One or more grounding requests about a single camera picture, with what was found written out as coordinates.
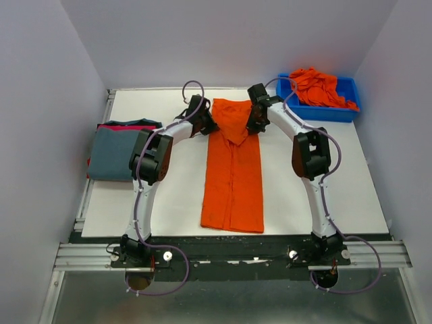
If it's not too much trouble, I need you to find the orange t shirt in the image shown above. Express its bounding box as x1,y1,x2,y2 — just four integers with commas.
289,67,360,111
200,99,264,234

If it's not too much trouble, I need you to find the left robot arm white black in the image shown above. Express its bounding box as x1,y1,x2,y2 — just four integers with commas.
121,94,219,267

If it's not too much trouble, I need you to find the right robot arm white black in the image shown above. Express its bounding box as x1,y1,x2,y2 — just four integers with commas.
246,84,336,240

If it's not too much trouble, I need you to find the folded dark teal t shirt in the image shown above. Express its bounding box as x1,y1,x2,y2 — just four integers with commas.
97,118,163,129

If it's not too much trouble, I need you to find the crumpled orange t shirt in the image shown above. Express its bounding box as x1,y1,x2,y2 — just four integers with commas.
289,67,360,111

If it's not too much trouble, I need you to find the blue plastic bin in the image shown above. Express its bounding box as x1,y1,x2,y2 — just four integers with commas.
288,77,362,123

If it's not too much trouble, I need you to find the folded grey-blue t shirt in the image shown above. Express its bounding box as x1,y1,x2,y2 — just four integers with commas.
87,128,139,182

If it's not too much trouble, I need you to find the black mounting base rail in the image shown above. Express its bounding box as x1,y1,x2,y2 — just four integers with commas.
55,234,393,282

